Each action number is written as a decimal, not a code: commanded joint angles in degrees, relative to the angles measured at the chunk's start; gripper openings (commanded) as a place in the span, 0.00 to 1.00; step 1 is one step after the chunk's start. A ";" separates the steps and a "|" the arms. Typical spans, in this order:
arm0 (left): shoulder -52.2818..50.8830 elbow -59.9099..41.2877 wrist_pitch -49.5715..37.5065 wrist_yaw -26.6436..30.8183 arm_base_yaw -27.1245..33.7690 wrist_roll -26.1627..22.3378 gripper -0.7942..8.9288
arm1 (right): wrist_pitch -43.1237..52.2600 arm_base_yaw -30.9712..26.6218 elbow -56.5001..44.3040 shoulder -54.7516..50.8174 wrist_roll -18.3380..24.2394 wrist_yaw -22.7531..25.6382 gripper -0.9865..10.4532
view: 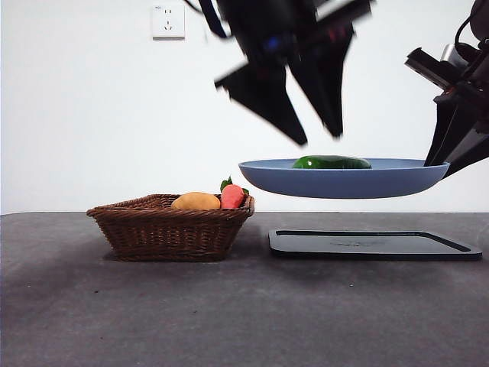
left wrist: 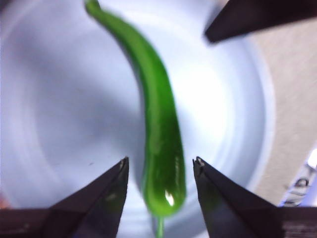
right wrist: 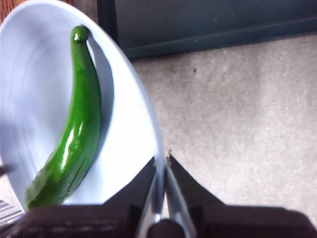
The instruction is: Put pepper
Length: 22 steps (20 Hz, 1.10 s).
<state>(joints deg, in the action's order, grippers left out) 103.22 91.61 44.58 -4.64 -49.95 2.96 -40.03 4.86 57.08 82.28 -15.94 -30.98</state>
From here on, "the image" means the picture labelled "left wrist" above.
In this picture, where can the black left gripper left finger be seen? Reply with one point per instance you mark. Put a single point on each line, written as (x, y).
(86, 213)

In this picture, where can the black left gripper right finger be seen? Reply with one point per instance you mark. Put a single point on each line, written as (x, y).
(235, 213)

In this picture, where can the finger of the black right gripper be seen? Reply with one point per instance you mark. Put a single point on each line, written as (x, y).
(252, 17)

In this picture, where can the light blue round plate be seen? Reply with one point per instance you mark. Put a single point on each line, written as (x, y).
(62, 99)

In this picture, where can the long green pepper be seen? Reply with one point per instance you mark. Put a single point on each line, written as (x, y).
(158, 99)

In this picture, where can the white printed label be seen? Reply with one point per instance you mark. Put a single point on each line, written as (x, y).
(301, 183)

